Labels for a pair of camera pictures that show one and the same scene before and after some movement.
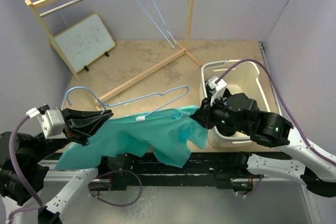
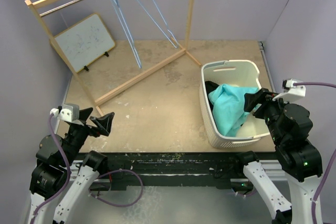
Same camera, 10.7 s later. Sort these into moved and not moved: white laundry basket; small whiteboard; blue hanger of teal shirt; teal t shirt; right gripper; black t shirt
Moved: black t shirt; blue hanger of teal shirt; teal t shirt; right gripper
Not moved: white laundry basket; small whiteboard
